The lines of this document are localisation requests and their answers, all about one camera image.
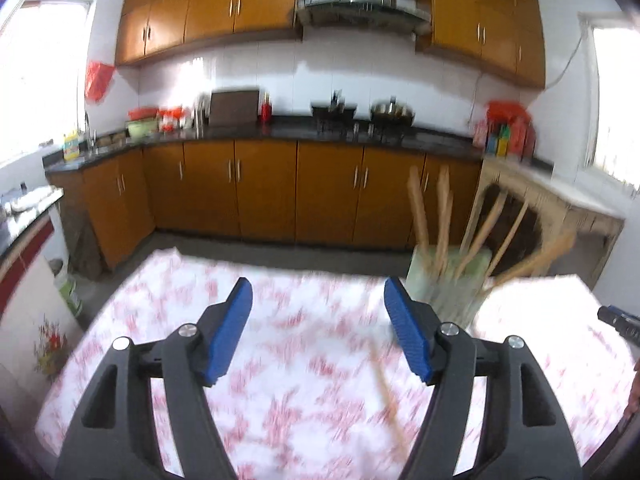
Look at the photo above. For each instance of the white bucket with green label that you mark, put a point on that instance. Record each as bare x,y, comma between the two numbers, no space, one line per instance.
67,290

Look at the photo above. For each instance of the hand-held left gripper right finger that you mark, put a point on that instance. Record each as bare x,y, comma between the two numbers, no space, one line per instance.
407,332

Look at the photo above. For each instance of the dark cutting board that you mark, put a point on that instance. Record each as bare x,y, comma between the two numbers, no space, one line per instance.
234,107

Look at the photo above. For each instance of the bright window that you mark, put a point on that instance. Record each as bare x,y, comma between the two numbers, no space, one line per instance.
617,100
45,75

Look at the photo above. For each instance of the red bottle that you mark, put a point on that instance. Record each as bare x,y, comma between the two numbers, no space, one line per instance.
266,111

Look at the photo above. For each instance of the metal pot with lid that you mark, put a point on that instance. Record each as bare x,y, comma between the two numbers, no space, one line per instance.
392,114

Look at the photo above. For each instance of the red and white plastic bag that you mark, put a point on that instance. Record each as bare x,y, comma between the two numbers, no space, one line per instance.
175,119

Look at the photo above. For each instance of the colourful seasoning packets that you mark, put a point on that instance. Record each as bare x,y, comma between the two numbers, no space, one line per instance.
499,140

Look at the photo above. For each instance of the red floral tablecloth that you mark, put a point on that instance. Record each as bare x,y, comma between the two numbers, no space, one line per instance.
300,320

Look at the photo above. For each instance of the metal utensil cup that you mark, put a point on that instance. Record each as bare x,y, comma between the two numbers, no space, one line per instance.
200,115

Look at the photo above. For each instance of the black gas stove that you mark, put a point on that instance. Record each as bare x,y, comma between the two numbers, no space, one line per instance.
362,127

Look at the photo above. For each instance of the green chopstick holder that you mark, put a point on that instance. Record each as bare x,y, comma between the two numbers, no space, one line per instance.
455,302

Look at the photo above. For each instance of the red hanging plastic bag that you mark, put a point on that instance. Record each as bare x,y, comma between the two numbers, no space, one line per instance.
99,82

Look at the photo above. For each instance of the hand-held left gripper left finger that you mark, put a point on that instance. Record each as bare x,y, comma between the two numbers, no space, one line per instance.
230,330

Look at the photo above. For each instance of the yellow dish soap bottle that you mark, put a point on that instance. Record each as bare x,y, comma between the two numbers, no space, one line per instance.
71,147

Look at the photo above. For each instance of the wooden base kitchen cabinets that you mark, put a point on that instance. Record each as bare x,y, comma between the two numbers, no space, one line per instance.
265,190

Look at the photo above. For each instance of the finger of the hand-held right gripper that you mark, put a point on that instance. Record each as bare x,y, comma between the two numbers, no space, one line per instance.
620,321

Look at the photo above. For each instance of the red basin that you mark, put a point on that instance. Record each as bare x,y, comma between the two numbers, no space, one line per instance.
142,113

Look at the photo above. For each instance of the black wok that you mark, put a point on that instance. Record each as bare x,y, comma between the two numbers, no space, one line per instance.
334,110

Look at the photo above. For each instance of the black kitchen countertop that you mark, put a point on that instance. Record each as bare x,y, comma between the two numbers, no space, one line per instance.
290,130

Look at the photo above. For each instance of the green basin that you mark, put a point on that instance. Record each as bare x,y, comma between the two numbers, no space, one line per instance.
141,130

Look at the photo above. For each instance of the red bags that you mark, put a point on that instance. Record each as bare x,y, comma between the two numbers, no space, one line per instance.
520,125

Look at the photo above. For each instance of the metal faucet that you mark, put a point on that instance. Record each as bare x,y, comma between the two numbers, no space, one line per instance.
89,135

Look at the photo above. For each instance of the dark hanging cloth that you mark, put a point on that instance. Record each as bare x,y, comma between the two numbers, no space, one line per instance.
82,240

